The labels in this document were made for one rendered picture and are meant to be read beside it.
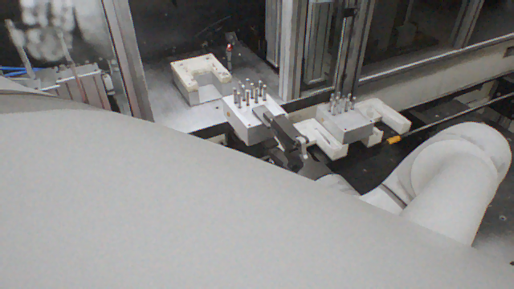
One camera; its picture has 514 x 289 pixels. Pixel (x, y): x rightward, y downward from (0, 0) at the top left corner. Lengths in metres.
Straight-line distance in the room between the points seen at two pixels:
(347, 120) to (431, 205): 0.69
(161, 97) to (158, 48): 0.25
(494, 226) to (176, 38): 1.11
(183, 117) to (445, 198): 0.80
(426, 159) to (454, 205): 0.19
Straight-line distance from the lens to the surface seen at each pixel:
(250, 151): 1.37
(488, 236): 1.20
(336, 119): 1.01
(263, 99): 0.82
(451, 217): 0.34
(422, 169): 0.54
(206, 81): 1.16
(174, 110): 1.08
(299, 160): 0.67
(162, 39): 1.34
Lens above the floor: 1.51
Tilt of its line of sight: 40 degrees down
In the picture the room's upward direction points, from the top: straight up
